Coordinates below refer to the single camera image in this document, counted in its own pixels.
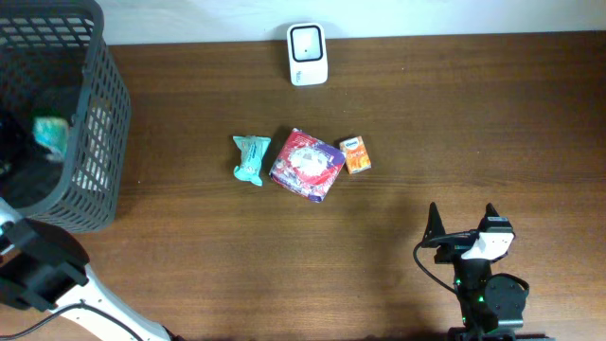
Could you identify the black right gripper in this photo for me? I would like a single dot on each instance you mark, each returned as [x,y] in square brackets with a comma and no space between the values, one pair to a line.
[435,235]

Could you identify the orange tissue pack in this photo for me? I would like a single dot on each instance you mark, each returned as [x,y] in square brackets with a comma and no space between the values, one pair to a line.
[357,158]

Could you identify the red purple snack bag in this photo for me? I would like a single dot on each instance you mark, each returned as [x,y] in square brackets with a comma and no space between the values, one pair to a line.
[307,166]

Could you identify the mint green wipes pack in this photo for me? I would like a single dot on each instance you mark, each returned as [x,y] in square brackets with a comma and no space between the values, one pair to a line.
[253,148]

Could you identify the teal small tissue pack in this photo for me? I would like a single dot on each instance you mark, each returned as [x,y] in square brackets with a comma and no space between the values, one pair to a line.
[52,133]

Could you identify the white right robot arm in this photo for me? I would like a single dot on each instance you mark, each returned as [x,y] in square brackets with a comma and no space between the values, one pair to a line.
[491,304]

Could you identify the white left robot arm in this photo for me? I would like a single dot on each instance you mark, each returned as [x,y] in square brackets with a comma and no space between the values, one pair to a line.
[44,267]

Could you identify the white barcode scanner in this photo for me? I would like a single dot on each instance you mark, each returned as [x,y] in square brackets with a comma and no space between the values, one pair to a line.
[307,53]

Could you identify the grey plastic mesh basket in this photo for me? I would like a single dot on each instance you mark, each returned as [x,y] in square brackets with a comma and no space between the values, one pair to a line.
[55,63]

